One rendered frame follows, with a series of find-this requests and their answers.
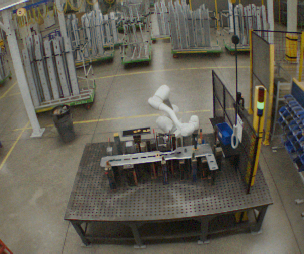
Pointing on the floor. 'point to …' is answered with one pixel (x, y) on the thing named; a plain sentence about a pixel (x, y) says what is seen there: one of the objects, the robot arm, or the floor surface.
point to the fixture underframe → (203, 238)
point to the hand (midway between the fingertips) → (195, 145)
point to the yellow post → (258, 143)
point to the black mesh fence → (233, 129)
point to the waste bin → (63, 122)
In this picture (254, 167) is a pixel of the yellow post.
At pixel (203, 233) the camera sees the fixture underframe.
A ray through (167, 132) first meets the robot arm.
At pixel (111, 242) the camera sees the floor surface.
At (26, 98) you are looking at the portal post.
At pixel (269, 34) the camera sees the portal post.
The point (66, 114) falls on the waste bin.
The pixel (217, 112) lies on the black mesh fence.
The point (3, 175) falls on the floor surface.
